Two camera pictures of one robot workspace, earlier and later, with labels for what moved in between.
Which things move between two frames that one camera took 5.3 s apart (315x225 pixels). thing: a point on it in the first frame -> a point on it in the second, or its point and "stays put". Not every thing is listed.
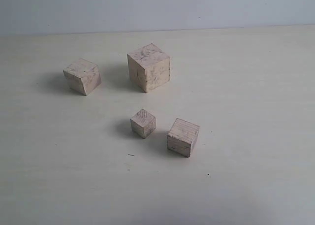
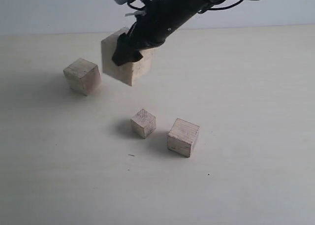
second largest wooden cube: [82, 76] stays put
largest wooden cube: [148, 68] -> [129, 73]
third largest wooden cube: [181, 137] stays put
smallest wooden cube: [143, 123] stays put
